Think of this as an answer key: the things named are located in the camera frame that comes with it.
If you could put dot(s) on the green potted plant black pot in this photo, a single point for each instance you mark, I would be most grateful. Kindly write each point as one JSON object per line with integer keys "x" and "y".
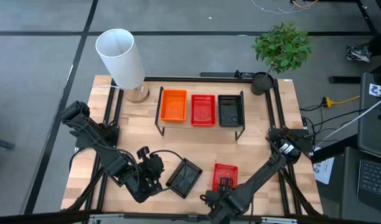
{"x": 284, "y": 46}

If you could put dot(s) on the white printed paper sheet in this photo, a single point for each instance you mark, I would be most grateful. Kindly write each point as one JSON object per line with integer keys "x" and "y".
{"x": 326, "y": 174}

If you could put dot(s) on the black aluminium table frame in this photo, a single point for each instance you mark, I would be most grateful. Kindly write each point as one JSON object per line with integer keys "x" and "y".
{"x": 178, "y": 78}

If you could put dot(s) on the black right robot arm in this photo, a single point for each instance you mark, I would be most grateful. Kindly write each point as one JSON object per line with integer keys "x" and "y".
{"x": 262, "y": 174}

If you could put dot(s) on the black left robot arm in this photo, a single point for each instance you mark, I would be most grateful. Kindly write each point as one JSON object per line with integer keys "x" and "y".
{"x": 94, "y": 137}

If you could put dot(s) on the black keyboard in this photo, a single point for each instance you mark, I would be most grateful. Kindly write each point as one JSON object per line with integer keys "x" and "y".
{"x": 375, "y": 180}

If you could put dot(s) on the black desk leg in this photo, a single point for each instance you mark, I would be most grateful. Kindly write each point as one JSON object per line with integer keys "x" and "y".
{"x": 366, "y": 17}

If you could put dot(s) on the black desk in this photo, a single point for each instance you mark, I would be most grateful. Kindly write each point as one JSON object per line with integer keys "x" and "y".
{"x": 349, "y": 186}

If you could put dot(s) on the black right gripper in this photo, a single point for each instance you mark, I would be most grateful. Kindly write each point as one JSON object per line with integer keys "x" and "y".
{"x": 228, "y": 202}

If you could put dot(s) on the white shade wooden base lamp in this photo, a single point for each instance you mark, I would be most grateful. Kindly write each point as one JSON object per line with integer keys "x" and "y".
{"x": 122, "y": 59}

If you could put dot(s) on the orange plastic basket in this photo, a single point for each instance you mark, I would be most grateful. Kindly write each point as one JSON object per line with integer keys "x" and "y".
{"x": 173, "y": 107}

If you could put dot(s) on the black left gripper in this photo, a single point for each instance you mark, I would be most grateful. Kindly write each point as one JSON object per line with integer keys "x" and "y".
{"x": 147, "y": 183}

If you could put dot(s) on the black white patterned sticker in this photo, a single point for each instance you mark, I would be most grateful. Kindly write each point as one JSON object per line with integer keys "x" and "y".
{"x": 377, "y": 90}

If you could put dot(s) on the wooden shelf with black legs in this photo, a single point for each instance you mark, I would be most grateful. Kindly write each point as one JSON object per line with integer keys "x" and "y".
{"x": 178, "y": 125}

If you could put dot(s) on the person's shoe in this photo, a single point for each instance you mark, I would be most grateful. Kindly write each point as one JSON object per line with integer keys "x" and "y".
{"x": 358, "y": 53}

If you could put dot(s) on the grey chair foot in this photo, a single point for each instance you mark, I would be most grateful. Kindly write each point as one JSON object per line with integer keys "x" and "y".
{"x": 2, "y": 143}

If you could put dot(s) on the black stand frame beam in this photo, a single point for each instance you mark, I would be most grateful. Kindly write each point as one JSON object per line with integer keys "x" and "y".
{"x": 38, "y": 217}

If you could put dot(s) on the black plastic basket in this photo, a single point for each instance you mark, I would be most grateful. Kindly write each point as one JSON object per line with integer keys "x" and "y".
{"x": 231, "y": 113}
{"x": 184, "y": 180}

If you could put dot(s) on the red plastic basket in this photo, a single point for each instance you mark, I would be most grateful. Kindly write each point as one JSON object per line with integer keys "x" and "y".
{"x": 224, "y": 169}
{"x": 203, "y": 113}

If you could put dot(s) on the black table bracket bar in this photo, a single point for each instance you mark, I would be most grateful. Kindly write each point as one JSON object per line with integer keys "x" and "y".
{"x": 218, "y": 74}

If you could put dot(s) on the black desk foot bar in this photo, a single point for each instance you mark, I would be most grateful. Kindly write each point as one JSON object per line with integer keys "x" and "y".
{"x": 344, "y": 80}

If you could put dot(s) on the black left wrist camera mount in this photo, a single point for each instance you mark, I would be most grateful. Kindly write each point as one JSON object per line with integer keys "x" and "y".
{"x": 142, "y": 152}

